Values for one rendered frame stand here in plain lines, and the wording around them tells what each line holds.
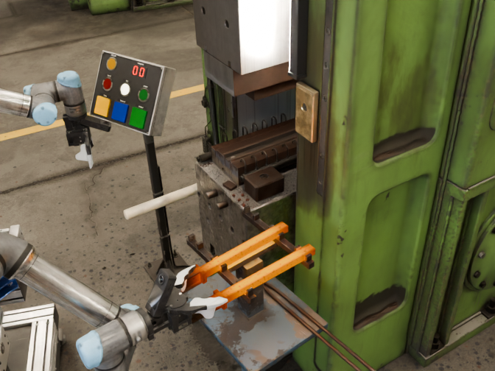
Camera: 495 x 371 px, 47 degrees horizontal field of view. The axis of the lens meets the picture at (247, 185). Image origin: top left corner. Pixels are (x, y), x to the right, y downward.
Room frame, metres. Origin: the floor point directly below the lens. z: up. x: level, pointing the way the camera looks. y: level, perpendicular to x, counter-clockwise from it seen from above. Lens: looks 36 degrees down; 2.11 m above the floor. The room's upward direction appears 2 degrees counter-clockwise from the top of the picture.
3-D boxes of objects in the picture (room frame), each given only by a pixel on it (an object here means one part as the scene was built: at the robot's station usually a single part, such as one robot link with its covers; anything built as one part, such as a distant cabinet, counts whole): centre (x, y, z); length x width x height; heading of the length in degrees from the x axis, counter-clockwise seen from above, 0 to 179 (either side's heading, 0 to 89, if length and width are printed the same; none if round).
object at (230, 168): (1.85, -0.10, 0.96); 0.42 x 0.20 x 0.09; 120
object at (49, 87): (1.80, 0.70, 1.23); 0.11 x 0.11 x 0.08; 19
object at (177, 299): (0.95, 0.21, 1.05); 0.12 x 0.08 x 0.09; 125
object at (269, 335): (1.24, 0.00, 0.73); 0.40 x 0.30 x 0.02; 36
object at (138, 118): (2.03, 0.43, 1.01); 0.07 x 0.05 x 0.07; 55
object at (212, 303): (0.95, 0.11, 1.06); 0.09 x 0.03 x 0.06; 89
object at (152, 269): (2.19, 0.43, 0.05); 0.22 x 0.22 x 0.09; 30
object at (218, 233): (1.81, -0.14, 0.69); 0.56 x 0.38 x 0.45; 120
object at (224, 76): (1.85, -0.10, 1.32); 0.42 x 0.20 x 0.10; 120
